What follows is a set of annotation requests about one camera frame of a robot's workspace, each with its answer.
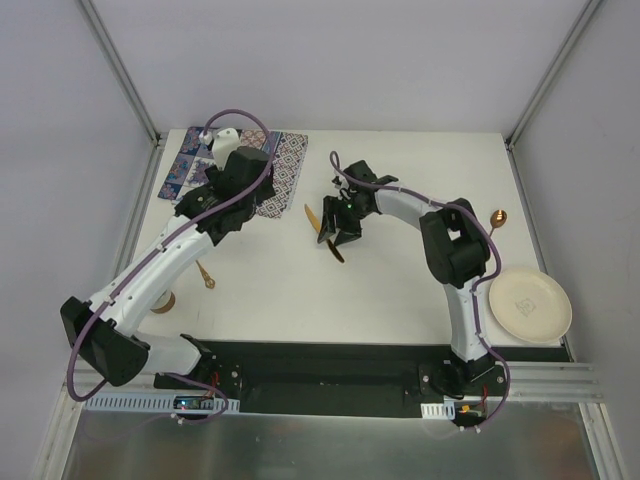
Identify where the gold knife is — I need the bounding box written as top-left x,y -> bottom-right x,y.
303,203 -> 346,265

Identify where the copper spoon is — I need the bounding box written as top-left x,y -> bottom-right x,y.
489,209 -> 508,236

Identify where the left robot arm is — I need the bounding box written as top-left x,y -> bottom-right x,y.
60,146 -> 275,389

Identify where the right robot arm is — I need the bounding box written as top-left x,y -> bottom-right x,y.
317,160 -> 495,399

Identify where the patterned cloth placemat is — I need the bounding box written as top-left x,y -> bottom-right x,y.
157,126 -> 308,219

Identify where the gold fork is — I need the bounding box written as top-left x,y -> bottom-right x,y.
196,261 -> 216,289

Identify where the metal cup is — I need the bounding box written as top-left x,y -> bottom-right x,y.
150,290 -> 176,314

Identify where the cream plate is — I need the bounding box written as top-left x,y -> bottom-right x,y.
488,267 -> 573,344

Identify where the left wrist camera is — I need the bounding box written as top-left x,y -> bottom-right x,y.
199,128 -> 241,170

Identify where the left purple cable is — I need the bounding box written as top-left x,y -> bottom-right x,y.
66,109 -> 276,426

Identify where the left aluminium frame post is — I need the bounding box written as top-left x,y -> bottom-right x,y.
75,0 -> 161,146

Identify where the aluminium frame post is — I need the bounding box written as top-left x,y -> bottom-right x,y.
75,0 -> 161,146
505,0 -> 606,151

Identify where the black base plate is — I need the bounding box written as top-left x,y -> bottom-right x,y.
154,339 -> 516,416

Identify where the right aluminium frame post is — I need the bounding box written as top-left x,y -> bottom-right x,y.
505,0 -> 606,151

